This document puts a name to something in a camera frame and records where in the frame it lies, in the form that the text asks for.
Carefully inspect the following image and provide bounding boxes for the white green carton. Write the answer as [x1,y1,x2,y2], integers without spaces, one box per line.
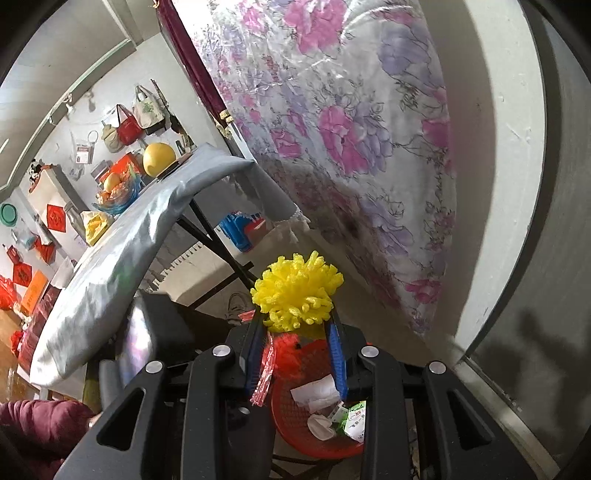
[339,401,367,444]

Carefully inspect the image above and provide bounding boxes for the white paper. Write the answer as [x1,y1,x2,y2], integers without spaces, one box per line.
[290,374,341,414]

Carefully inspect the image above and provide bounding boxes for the red tinsel decoration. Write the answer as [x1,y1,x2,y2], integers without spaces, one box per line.
[240,322,303,407]

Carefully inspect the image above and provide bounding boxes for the yellow artificial flower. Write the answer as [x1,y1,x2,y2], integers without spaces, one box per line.
[250,251,344,333]

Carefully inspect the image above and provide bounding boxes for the maroon sleeve forearm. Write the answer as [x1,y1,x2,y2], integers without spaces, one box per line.
[1,400,100,479]

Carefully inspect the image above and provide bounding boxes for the red plastic trash basket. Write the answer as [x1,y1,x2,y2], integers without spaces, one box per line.
[270,340,363,460]

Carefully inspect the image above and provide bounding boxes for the white sneaker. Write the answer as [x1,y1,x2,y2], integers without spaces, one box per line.
[225,292,253,325]

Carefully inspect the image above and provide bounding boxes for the black folding table leg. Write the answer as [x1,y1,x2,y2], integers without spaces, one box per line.
[176,199,256,309]

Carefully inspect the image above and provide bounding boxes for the yellow snack bag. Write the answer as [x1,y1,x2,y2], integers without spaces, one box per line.
[81,211,114,246]

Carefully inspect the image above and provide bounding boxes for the orange gift box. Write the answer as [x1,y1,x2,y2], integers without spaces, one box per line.
[20,270,49,316]

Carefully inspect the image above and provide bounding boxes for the blue glass fruit bowl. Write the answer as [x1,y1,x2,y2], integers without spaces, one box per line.
[93,169,142,216]

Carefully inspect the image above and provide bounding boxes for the red diamond paper decoration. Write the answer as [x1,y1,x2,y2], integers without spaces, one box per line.
[46,204,67,233]

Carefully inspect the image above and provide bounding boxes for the large apple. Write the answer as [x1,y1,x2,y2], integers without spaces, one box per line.
[103,172,121,193]

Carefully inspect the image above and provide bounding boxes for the red plastic bag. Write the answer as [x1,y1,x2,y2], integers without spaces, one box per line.
[0,276,19,310]

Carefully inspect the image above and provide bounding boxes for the red gift box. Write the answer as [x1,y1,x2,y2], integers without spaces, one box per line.
[108,153,141,175]

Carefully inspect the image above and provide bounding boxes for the yellow pomelo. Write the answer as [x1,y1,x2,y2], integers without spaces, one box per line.
[142,142,176,178]

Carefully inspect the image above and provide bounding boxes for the white refrigerator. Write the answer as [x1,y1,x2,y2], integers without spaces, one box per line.
[25,165,87,260]

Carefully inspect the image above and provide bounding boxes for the green plastic basin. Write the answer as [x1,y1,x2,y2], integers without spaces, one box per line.
[0,202,18,228]

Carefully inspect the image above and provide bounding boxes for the beige hanging bag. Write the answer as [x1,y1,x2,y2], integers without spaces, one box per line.
[101,124,124,153]

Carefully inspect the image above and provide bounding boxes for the red handbag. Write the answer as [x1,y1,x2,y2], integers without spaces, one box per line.
[115,104,143,146]

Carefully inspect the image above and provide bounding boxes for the white tote bag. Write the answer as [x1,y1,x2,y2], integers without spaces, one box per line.
[132,85,165,135]

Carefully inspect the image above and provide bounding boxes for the floral plastic-wrapped mattress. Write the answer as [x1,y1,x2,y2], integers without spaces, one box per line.
[174,0,456,335]

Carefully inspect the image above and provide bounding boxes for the dark red curtain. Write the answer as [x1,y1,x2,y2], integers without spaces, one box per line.
[154,0,253,160]

